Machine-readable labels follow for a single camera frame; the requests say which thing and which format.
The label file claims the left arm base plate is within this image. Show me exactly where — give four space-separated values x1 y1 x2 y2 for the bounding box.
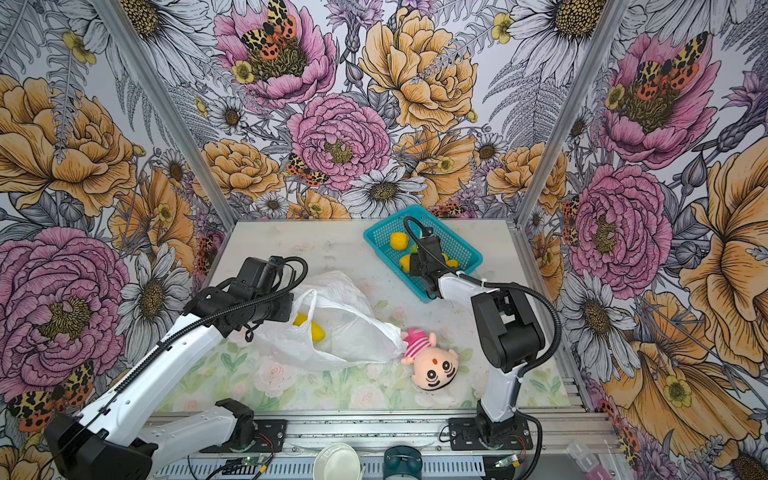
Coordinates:
201 419 288 453

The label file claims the yellow toy lemon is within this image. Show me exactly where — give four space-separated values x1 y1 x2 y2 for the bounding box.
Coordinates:
389 232 410 251

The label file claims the white round cup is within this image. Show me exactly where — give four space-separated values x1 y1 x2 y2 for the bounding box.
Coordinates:
313 443 363 480

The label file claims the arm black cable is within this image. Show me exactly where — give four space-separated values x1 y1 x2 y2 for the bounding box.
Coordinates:
41 256 310 469
403 215 563 480

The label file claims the yellow toy mango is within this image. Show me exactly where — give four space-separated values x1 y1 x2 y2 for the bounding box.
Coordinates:
443 254 459 269

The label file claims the translucent white plastic bag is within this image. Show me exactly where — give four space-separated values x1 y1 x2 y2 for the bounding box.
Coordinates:
253 270 406 371

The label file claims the pink clear plastic object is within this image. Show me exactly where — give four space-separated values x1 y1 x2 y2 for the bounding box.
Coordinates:
566 441 611 480

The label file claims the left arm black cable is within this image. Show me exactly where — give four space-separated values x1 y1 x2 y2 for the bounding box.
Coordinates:
41 256 310 469

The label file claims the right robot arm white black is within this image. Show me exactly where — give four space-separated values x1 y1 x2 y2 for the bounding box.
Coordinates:
410 228 546 447

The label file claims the dark green round container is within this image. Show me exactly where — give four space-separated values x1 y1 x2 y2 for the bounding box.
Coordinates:
383 445 424 480

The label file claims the plush doll pink hat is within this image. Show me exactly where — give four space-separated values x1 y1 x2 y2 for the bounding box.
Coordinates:
401 328 460 391

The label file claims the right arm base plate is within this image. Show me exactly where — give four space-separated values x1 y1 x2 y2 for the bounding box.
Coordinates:
448 416 534 451

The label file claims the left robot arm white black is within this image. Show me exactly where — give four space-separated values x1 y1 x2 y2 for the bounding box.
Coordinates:
44 256 308 479

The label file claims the teal plastic basket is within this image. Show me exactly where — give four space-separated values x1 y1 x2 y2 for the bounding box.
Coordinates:
363 205 483 303

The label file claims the yellow toy fruit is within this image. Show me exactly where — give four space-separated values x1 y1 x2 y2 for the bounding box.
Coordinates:
399 254 411 274

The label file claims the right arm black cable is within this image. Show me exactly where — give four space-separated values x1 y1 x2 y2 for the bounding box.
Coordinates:
403 215 563 480

